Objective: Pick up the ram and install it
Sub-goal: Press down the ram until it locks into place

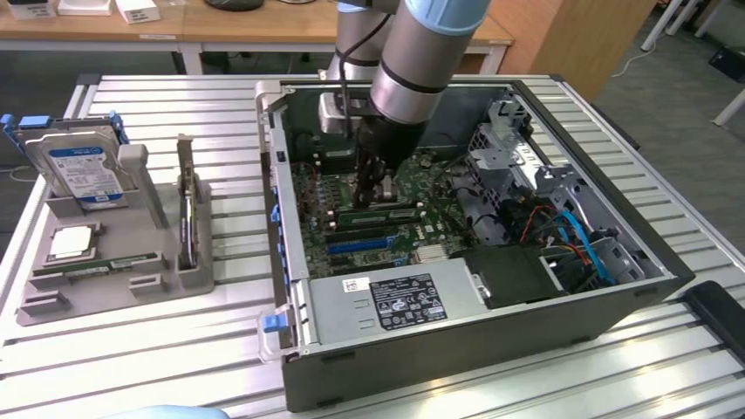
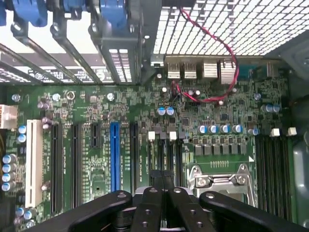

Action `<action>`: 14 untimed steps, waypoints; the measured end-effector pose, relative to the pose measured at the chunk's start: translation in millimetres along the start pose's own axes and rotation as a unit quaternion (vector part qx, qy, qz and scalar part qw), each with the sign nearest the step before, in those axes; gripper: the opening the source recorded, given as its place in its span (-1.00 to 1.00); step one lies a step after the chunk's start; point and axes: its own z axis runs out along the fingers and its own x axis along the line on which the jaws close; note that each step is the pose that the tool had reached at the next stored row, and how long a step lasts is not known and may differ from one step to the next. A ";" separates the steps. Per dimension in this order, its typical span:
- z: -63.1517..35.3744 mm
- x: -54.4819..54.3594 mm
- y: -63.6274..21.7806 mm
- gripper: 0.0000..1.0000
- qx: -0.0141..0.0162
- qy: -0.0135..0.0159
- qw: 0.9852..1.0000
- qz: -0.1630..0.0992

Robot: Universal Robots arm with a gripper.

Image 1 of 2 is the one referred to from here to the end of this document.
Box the blue SATA wire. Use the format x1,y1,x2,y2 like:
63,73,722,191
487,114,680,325
558,209,620,287

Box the white floor cable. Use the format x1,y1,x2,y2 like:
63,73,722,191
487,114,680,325
610,41,652,79

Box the black table corner block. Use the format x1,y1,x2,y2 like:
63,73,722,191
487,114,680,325
682,280,745,364

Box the green motherboard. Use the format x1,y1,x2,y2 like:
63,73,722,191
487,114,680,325
290,151,488,281

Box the green loose RAM stick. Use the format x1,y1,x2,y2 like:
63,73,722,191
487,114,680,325
31,251,162,278

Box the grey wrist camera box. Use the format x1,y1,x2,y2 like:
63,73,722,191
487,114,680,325
318,92,374,134

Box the wooden cabinet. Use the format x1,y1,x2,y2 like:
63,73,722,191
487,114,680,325
499,0,643,102

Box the hard disk blue caddy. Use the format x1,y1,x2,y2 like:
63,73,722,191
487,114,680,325
0,111,131,152

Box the grey parts rack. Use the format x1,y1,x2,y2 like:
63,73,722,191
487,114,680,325
15,134,218,327

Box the hard disk blue label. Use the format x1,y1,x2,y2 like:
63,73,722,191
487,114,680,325
23,132,128,211

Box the grey power supply unit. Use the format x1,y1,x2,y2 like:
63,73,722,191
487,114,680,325
307,257,488,347

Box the pale blue rounded object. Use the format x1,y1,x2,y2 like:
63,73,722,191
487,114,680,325
96,404,230,419

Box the white box black print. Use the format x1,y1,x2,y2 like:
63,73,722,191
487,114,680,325
114,0,160,25

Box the graphics card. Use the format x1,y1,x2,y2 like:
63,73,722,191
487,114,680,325
175,133,203,270

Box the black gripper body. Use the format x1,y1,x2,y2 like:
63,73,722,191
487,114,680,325
355,113,430,176

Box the blue expansion slot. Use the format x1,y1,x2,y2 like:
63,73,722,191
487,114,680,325
326,236,392,256

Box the silver CPU chip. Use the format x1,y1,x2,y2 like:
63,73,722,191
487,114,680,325
47,225,99,259

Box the metal disk bay cage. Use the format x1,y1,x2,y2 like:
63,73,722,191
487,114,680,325
466,90,590,202

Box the red and black wires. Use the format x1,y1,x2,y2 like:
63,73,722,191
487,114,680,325
518,203,584,258

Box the wooden desk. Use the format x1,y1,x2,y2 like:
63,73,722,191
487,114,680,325
0,0,518,76

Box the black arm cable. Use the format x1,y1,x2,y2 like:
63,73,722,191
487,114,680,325
336,11,399,136

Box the green installed RAM stick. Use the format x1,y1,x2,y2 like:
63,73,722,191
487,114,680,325
332,207,424,229

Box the black open PC case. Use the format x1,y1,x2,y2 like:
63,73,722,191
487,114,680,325
254,78,698,414

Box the black box on floor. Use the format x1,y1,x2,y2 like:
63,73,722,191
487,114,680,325
707,45,745,83

